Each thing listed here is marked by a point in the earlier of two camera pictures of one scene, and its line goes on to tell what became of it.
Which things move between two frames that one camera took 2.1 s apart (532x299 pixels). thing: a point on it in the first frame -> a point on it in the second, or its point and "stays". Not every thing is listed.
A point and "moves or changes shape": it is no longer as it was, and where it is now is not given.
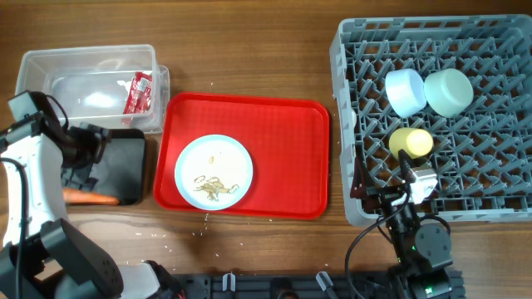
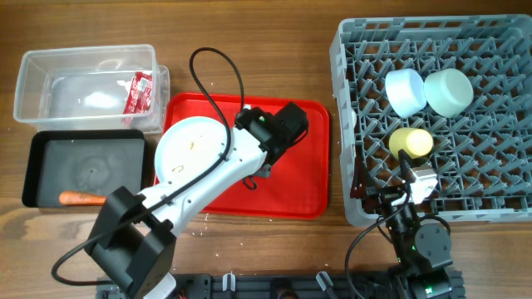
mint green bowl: (448, 91) stays
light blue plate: (214, 172) moves or changes shape
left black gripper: (98, 138) -> (264, 173)
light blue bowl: (406, 91) stays
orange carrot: (76, 196) stays
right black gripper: (383, 196) stays
